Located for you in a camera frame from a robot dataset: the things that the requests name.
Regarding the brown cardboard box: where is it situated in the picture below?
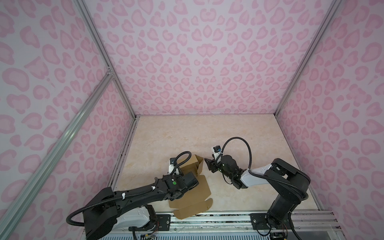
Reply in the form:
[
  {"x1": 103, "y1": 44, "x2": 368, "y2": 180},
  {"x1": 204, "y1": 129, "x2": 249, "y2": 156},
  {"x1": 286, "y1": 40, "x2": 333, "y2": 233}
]
[{"x1": 169, "y1": 155, "x2": 213, "y2": 220}]

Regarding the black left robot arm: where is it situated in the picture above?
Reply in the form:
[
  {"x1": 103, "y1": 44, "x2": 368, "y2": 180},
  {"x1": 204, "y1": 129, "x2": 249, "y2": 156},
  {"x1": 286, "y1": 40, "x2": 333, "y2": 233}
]
[{"x1": 83, "y1": 173, "x2": 199, "y2": 240}]

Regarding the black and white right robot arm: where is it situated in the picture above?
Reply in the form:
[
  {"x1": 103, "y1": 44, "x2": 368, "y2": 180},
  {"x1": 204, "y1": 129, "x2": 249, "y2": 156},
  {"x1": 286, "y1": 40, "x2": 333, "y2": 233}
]
[{"x1": 205, "y1": 155, "x2": 311, "y2": 229}]

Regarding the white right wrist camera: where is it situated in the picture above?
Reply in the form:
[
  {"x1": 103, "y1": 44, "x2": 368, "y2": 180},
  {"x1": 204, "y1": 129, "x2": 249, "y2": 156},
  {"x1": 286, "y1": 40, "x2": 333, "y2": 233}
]
[{"x1": 212, "y1": 146, "x2": 223, "y2": 163}]

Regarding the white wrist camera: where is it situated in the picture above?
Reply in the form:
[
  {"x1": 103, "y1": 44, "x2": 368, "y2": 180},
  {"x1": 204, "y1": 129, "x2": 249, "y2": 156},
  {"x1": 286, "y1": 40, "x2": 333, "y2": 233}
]
[
  {"x1": 168, "y1": 158, "x2": 177, "y2": 175},
  {"x1": 212, "y1": 146, "x2": 223, "y2": 163}
]

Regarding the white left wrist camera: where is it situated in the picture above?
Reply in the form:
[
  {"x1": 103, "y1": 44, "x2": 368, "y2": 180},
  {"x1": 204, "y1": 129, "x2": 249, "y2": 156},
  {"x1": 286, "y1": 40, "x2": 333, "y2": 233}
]
[{"x1": 168, "y1": 158, "x2": 177, "y2": 175}]

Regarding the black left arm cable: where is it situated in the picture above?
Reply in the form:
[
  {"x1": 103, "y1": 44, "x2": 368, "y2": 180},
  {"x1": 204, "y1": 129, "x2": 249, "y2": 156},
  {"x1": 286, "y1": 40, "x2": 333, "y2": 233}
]
[{"x1": 170, "y1": 151, "x2": 193, "y2": 176}]

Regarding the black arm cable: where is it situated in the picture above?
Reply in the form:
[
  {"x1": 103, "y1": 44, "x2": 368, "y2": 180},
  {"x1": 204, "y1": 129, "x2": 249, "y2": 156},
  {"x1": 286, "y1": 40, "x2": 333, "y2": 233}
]
[
  {"x1": 170, "y1": 151, "x2": 193, "y2": 176},
  {"x1": 220, "y1": 137, "x2": 310, "y2": 200}
]

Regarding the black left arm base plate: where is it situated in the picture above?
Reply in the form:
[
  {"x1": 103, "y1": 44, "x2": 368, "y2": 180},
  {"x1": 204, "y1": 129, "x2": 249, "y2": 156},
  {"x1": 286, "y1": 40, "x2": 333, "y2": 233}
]
[{"x1": 129, "y1": 214, "x2": 171, "y2": 232}]

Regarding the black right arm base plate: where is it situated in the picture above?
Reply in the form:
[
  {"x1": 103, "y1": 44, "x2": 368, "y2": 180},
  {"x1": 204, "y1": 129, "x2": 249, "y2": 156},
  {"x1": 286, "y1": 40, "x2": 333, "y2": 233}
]
[{"x1": 250, "y1": 213, "x2": 291, "y2": 232}]

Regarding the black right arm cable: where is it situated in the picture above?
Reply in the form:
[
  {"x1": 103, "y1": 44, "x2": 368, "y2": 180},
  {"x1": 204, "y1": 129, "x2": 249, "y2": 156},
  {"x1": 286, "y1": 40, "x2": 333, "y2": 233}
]
[{"x1": 220, "y1": 137, "x2": 310, "y2": 200}]

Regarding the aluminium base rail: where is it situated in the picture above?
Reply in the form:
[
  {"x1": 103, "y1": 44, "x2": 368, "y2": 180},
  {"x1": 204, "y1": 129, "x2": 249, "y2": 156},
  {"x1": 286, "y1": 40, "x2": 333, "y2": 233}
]
[{"x1": 79, "y1": 209, "x2": 347, "y2": 240}]

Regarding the aluminium diagonal frame bar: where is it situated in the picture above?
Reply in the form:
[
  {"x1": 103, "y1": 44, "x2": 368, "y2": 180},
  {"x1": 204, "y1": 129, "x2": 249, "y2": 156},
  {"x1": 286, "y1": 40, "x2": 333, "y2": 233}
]
[{"x1": 0, "y1": 71, "x2": 114, "y2": 238}]

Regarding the aluminium right corner post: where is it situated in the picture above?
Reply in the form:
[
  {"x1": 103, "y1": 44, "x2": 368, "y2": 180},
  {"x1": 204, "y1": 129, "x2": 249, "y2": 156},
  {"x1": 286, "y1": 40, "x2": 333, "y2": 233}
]
[{"x1": 274, "y1": 0, "x2": 345, "y2": 119}]

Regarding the aluminium corner post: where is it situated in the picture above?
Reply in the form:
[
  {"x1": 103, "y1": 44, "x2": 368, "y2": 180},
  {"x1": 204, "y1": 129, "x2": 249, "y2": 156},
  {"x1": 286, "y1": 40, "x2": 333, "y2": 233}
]
[
  {"x1": 73, "y1": 0, "x2": 137, "y2": 120},
  {"x1": 274, "y1": 0, "x2": 345, "y2": 119}
]

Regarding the aluminium left corner post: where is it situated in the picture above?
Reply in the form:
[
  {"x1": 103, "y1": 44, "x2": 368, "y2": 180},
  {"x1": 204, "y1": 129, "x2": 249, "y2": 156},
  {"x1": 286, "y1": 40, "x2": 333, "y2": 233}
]
[{"x1": 73, "y1": 0, "x2": 137, "y2": 120}]

